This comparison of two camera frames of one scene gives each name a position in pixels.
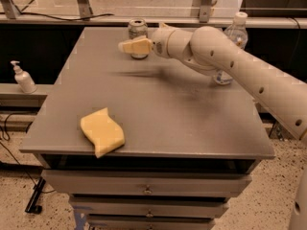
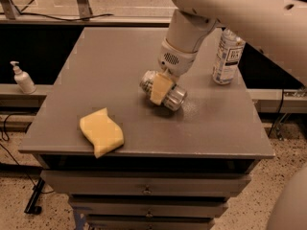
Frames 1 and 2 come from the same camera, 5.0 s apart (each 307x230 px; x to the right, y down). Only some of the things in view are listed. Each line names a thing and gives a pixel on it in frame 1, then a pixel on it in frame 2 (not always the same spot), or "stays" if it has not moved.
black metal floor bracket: (33, 206) stays
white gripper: (160, 42) -> (177, 60)
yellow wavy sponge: (106, 137) stays
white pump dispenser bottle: (24, 79) stays
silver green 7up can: (138, 28) -> (175, 98)
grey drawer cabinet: (191, 144) stays
